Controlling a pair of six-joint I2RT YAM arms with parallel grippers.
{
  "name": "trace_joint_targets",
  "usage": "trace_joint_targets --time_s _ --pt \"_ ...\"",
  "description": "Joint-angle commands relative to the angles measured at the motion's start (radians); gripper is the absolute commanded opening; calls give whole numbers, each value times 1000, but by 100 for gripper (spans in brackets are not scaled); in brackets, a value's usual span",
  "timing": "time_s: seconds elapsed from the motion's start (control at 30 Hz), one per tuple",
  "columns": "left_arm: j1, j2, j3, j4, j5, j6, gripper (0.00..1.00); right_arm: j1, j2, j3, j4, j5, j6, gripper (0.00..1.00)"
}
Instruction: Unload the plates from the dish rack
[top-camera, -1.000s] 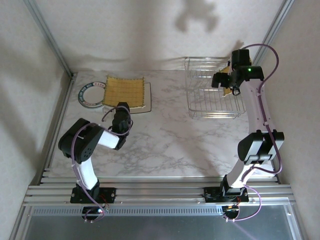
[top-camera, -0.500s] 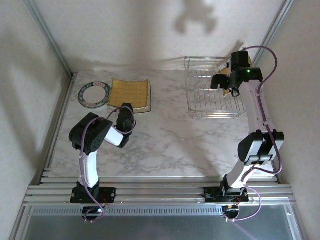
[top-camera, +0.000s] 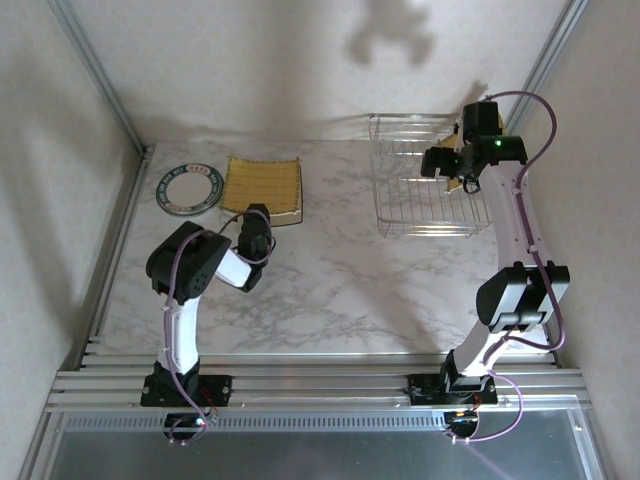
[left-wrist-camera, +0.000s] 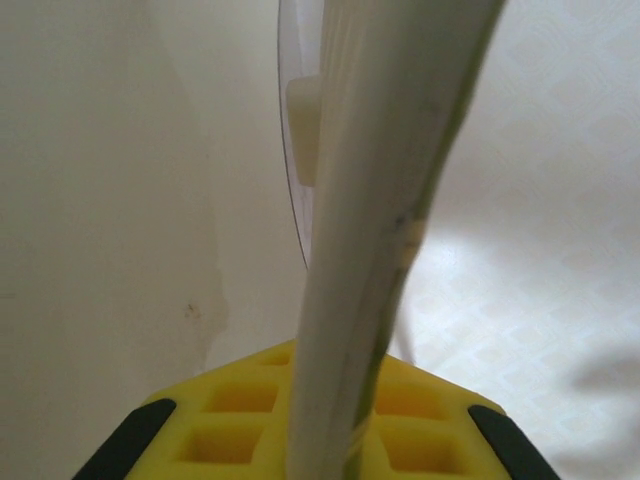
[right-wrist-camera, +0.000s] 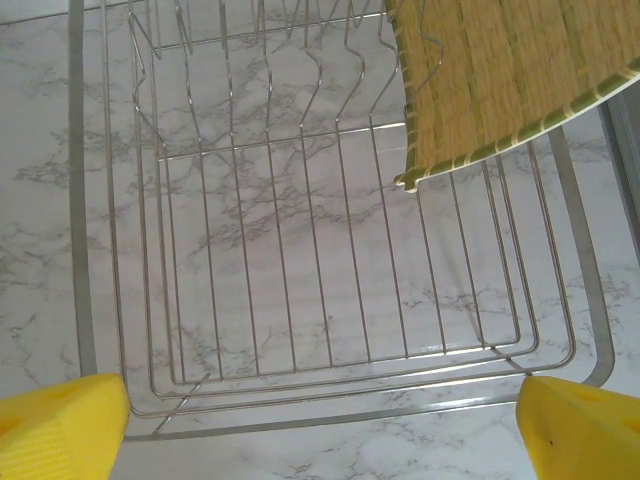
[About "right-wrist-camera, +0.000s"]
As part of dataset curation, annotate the yellow woven bamboo plate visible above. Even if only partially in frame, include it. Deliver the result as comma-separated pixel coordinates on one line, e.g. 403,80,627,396
383,0,640,195

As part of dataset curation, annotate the aluminium side rail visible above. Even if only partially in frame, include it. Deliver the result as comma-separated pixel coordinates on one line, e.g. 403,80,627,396
602,92,640,231

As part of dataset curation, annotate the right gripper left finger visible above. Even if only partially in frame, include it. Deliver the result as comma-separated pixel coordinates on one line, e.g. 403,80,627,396
0,372,132,480

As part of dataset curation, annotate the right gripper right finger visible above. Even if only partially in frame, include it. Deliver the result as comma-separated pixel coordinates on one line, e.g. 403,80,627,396
514,375,640,480

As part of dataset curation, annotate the chrome wire dish rack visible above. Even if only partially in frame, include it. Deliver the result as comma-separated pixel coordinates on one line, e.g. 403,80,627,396
67,0,616,444

